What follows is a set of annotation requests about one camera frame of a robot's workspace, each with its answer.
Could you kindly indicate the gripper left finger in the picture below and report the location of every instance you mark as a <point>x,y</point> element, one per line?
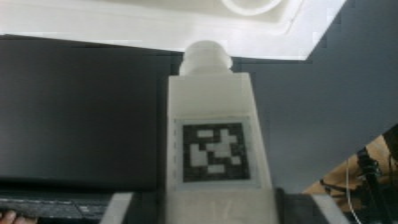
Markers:
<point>130,209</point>

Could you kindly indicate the white square tabletop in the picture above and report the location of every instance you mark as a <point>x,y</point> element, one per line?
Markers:
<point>164,24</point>

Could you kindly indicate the white leg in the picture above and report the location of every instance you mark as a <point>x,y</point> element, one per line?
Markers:
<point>219,190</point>

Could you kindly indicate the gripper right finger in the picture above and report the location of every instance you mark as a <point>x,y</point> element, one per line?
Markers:
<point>308,209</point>

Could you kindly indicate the black keyboard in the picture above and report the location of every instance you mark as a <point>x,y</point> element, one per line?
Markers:
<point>55,207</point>

